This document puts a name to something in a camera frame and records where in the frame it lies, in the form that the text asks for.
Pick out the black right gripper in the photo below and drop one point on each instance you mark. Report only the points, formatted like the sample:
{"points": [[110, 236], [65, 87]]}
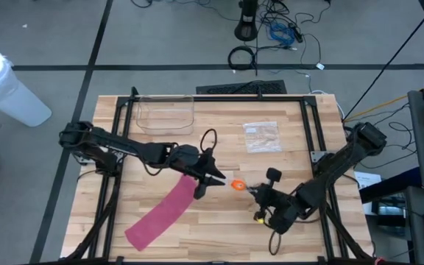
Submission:
{"points": [[282, 210]]}

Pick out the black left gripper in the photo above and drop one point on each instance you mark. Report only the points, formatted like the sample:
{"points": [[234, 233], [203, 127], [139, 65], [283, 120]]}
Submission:
{"points": [[188, 160]]}

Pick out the orange elastic bandage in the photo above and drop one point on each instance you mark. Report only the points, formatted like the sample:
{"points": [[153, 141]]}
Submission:
{"points": [[237, 184]]}

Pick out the pink elastic bandage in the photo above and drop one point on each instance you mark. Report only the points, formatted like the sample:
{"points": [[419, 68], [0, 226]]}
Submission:
{"points": [[160, 217]]}

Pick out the clear plastic container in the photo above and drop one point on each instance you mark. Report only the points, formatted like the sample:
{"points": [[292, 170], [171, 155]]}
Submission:
{"points": [[164, 110]]}

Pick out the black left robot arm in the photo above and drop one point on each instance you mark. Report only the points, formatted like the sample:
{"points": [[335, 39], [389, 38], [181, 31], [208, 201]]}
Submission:
{"points": [[116, 141]]}

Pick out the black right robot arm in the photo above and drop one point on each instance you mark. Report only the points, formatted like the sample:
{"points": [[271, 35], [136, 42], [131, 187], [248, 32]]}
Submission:
{"points": [[339, 165]]}

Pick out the black floor mat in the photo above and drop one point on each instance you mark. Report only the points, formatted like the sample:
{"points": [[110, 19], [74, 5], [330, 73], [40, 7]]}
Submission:
{"points": [[241, 88]]}

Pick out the white paper sheet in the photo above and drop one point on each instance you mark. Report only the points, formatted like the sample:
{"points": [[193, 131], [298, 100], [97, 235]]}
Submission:
{"points": [[368, 180]]}

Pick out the black slanted pole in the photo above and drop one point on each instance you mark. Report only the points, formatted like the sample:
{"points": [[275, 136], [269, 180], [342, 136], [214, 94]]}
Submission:
{"points": [[392, 59]]}

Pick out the white trash bin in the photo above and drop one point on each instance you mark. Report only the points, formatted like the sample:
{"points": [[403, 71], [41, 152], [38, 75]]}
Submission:
{"points": [[6, 88]]}

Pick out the black metal table frame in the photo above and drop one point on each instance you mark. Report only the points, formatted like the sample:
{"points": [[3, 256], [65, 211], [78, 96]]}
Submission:
{"points": [[215, 98]]}

